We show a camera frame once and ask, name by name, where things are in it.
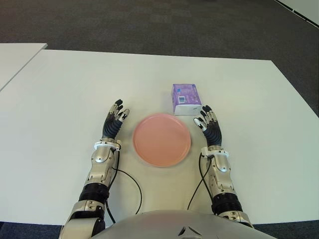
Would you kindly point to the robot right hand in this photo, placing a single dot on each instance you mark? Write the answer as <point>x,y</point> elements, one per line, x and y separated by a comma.
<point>213,134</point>

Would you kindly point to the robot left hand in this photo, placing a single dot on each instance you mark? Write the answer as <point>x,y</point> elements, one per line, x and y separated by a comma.
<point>111,127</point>

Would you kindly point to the purple tissue paper pack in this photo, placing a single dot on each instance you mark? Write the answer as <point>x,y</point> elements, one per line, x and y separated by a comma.
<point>185,95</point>

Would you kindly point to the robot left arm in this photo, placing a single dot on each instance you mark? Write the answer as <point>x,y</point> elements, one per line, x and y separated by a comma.
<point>99,159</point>

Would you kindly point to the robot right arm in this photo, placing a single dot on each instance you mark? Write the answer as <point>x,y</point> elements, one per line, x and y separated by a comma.
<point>221,161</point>

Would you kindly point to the pink round plate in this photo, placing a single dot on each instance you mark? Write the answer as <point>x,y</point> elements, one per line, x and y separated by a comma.
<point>162,142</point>

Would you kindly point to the silver robot torso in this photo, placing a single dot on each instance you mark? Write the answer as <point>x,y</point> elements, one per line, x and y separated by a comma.
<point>162,224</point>

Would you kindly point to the adjacent white table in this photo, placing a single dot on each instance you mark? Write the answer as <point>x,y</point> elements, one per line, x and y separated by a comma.
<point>15,59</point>

